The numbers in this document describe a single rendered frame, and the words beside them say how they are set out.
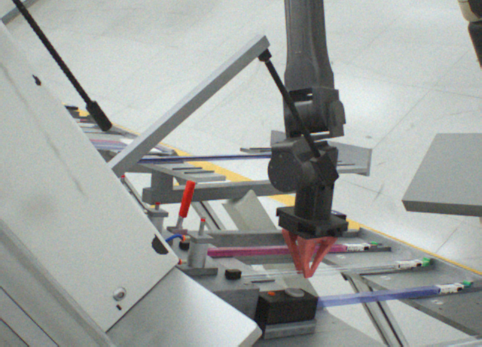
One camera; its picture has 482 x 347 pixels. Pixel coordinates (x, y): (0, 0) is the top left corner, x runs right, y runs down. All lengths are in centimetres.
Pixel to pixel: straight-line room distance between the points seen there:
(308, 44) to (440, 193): 70
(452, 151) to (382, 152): 114
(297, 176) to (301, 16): 24
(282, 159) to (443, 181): 76
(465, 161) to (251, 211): 52
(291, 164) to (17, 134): 60
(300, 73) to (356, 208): 165
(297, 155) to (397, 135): 196
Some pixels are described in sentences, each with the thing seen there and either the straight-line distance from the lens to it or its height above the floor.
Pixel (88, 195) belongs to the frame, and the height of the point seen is 147.
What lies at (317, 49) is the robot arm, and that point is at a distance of 102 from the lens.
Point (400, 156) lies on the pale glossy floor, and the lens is 277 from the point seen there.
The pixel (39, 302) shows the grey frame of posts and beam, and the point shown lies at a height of 152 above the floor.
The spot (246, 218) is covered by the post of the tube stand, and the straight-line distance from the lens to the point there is 154.
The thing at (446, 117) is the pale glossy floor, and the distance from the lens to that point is 288.
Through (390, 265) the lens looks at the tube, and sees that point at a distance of 121.
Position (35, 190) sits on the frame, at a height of 150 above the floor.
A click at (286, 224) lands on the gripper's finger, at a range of 105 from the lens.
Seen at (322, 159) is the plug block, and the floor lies 117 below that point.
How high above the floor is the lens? 165
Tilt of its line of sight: 31 degrees down
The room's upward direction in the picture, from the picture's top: 32 degrees counter-clockwise
